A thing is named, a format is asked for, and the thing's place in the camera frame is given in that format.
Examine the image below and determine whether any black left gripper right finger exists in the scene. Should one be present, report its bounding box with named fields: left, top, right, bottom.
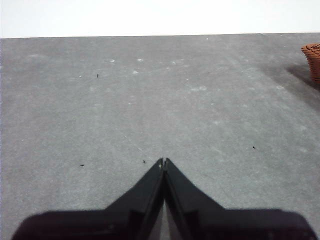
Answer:
left=164, top=157, right=318, bottom=240

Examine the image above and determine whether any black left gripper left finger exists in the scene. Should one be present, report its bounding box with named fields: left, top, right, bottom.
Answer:
left=11, top=157, right=165, bottom=240

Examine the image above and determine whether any brown woven wicker basket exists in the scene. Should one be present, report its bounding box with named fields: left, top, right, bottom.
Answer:
left=301, top=42, right=320, bottom=85

